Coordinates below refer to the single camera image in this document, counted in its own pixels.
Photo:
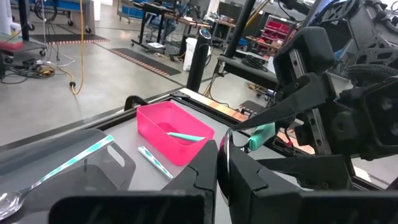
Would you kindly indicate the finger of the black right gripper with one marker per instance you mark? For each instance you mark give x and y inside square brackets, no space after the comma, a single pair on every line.
[295,102]
[311,172]

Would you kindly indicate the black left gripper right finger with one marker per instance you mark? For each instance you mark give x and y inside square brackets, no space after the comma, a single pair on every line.
[255,202]

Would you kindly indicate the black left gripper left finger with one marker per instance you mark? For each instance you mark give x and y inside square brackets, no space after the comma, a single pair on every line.
[186,199]

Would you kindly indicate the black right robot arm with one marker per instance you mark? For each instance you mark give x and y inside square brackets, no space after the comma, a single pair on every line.
[373,37]

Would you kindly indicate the grey equipment cart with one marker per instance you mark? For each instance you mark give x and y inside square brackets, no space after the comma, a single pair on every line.
[242,70]

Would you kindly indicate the red storage bins rack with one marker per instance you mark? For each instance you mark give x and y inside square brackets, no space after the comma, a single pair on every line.
[275,31]

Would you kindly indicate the red plastic container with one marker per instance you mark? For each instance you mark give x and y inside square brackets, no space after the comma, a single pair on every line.
[155,127]

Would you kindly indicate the black pole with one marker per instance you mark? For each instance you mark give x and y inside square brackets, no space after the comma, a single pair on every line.
[241,28]

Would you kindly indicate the dark grey translucent container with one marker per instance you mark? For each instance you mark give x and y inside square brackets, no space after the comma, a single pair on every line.
[77,183]

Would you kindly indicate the black table clamp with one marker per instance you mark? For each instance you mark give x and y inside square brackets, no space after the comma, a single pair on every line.
[132,100]

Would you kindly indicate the white bin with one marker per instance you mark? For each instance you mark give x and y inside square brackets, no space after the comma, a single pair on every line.
[187,56]

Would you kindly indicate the black striped floor mat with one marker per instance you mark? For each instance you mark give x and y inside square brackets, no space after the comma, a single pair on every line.
[68,39]
[146,62]

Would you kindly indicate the black desk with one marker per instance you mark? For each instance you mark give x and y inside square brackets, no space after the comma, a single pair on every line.
[155,7]

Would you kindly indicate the grey wheeled cart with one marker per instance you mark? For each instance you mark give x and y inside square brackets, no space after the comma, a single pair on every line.
[12,45]

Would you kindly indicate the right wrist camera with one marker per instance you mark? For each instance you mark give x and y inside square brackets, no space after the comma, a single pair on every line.
[382,115]

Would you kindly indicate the black cylinder post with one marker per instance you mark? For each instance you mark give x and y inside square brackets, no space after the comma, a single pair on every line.
[197,68]

